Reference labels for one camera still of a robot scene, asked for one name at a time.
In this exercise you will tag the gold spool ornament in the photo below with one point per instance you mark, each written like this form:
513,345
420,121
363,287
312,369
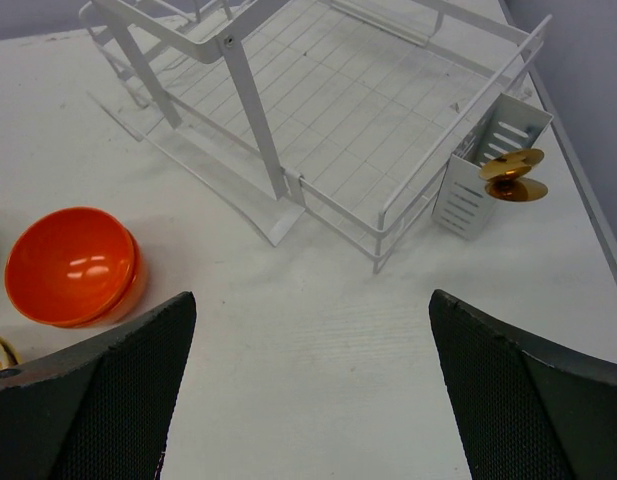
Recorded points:
506,176

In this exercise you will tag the orange bowl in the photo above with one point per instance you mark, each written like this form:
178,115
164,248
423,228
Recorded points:
128,300
70,266

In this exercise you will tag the white wire dish rack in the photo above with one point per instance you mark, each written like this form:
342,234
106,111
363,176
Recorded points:
346,111

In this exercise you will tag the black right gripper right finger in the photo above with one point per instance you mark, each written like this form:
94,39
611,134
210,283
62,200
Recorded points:
525,407

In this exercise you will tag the tan bowl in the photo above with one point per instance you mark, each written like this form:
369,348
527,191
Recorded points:
9,357

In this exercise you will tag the white cutlery holder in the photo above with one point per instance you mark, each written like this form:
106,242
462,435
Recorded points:
462,204

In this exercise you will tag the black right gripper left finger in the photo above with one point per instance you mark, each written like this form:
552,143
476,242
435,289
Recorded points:
101,408

